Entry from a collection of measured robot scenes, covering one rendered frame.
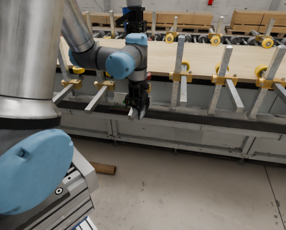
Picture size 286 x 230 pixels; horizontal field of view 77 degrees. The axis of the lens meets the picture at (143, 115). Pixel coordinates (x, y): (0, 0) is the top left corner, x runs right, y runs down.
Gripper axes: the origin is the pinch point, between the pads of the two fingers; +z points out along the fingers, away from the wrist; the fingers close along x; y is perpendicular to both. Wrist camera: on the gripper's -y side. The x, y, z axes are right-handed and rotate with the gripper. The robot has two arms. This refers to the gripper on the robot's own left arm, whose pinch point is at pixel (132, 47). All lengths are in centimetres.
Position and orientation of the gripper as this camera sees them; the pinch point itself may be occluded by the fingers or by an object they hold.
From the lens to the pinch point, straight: 106.4
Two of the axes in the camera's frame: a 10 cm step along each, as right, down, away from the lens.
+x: 5.5, -5.0, 6.7
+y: 8.3, 3.3, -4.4
